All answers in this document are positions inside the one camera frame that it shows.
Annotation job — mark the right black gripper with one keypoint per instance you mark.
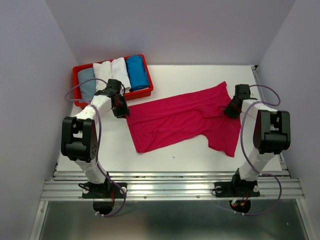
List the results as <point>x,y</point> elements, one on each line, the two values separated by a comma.
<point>228,110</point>

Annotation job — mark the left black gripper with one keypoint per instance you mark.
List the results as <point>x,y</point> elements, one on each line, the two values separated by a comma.
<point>125,111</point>

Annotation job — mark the pink t-shirt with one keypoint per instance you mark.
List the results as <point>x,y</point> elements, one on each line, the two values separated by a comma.
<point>164,122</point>

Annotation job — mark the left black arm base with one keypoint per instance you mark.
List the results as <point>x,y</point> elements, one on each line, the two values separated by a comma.
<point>105,190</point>

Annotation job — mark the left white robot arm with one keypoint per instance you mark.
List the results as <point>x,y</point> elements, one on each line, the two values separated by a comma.
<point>81,134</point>

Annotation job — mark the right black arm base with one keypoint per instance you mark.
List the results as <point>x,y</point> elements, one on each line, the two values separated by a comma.
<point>236,188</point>

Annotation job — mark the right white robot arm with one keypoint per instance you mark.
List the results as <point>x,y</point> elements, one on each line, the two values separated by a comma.
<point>271,134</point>

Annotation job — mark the blue rolled t-shirt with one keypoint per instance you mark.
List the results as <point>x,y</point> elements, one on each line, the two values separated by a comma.
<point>137,73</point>

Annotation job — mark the grey rolled t-shirt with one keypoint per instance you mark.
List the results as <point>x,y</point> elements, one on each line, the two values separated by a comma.
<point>88,84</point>

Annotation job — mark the white textured rolled t-shirt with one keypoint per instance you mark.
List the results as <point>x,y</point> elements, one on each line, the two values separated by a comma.
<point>102,71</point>

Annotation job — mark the aluminium mounting rail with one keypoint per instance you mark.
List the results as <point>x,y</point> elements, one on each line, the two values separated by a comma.
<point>141,186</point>

